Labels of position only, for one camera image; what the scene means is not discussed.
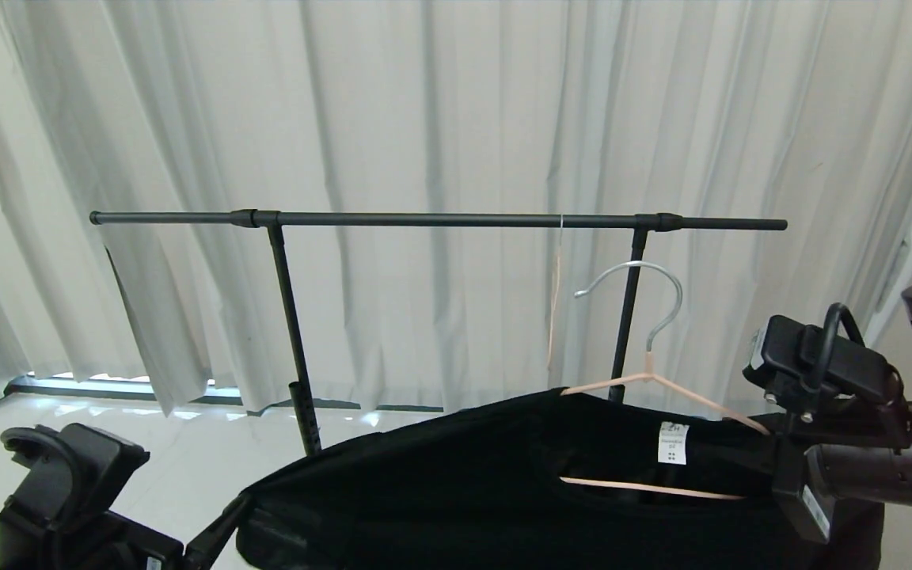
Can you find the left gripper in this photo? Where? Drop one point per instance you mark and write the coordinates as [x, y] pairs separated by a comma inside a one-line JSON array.
[[139, 554]]

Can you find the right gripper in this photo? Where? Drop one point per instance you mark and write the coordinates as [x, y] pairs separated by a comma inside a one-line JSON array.
[[868, 475]]

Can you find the window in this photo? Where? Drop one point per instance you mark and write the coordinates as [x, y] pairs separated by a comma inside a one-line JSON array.
[[108, 391]]

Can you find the pink clothes hanger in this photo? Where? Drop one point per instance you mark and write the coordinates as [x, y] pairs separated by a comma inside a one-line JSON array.
[[649, 364], [553, 317]]

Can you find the black clothes rack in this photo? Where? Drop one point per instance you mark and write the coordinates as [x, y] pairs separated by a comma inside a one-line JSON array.
[[424, 220]]

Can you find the black garment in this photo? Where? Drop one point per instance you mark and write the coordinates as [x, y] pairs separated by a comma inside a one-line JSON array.
[[464, 491]]

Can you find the white curtain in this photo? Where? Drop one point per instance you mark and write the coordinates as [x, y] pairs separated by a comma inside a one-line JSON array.
[[424, 119]]

